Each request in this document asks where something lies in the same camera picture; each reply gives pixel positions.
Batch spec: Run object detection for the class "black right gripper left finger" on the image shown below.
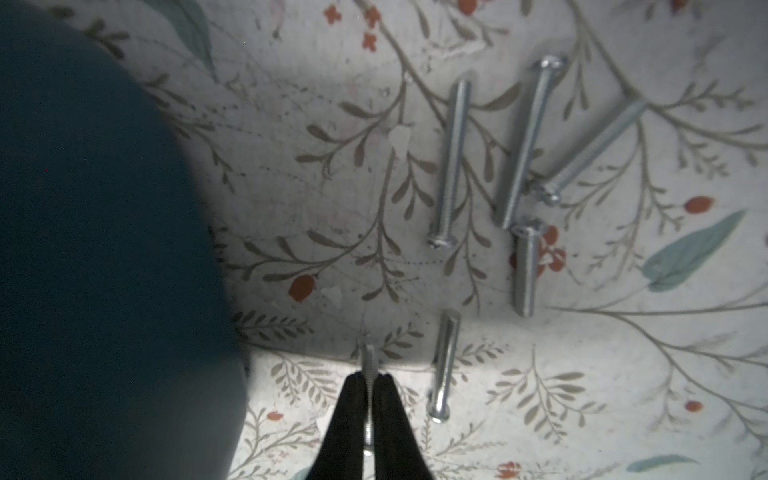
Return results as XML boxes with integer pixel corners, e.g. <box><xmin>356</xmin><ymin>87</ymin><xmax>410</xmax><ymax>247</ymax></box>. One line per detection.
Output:
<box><xmin>306</xmin><ymin>372</ymin><xmax>368</xmax><ymax>480</ymax></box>

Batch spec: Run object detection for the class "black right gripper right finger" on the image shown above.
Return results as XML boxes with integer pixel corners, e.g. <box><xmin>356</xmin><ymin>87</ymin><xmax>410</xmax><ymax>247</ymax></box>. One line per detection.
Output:
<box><xmin>372</xmin><ymin>374</ymin><xmax>433</xmax><ymax>480</ymax></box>

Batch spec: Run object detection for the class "silver screw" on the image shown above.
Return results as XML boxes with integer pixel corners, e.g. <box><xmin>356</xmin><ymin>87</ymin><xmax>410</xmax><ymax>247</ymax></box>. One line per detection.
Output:
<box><xmin>427</xmin><ymin>310</ymin><xmax>461</xmax><ymax>424</ymax></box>
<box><xmin>361</xmin><ymin>337</ymin><xmax>379</xmax><ymax>456</ymax></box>
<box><xmin>494</xmin><ymin>54</ymin><xmax>568</xmax><ymax>230</ymax></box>
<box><xmin>511</xmin><ymin>217</ymin><xmax>544</xmax><ymax>318</ymax></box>
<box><xmin>428</xmin><ymin>76</ymin><xmax>473</xmax><ymax>249</ymax></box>
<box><xmin>531</xmin><ymin>96</ymin><xmax>648</xmax><ymax>206</ymax></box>

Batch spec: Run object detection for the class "teal plastic tray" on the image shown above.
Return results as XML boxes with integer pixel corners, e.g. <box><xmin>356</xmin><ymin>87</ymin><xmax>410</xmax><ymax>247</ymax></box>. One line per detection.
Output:
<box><xmin>1</xmin><ymin>1</ymin><xmax>247</xmax><ymax>479</ymax></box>

